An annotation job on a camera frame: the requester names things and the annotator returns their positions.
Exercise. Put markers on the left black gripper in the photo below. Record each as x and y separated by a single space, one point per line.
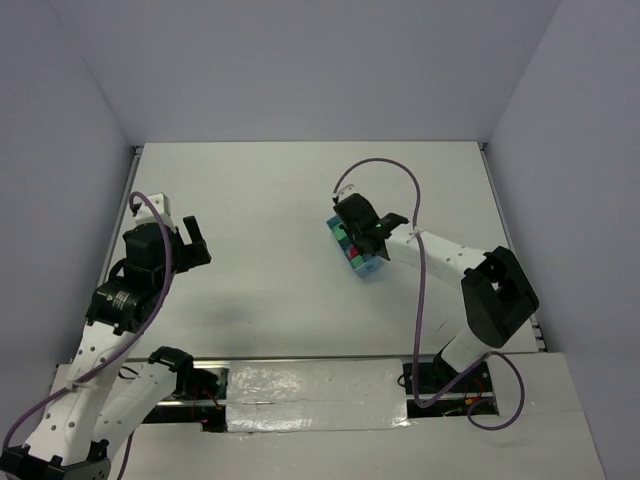
185 251

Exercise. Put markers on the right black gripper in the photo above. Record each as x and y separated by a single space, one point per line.
360 240

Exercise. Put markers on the blue plastic box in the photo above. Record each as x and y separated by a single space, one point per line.
363 265

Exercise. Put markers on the green windowed cube block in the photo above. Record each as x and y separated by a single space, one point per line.
339 232

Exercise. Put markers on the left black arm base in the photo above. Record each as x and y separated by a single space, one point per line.
198 394

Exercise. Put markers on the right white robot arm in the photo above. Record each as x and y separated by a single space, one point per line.
496 293

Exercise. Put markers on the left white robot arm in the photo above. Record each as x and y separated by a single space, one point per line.
84 426

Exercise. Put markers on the silver tape covered panel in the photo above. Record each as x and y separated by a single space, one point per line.
312 396

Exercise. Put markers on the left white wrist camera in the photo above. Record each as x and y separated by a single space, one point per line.
147 209

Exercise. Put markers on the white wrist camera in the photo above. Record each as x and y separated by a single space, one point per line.
345 191
147 209

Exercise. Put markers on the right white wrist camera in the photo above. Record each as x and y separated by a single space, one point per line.
345 191

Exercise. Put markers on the aluminium rail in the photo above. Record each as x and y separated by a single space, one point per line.
216 361

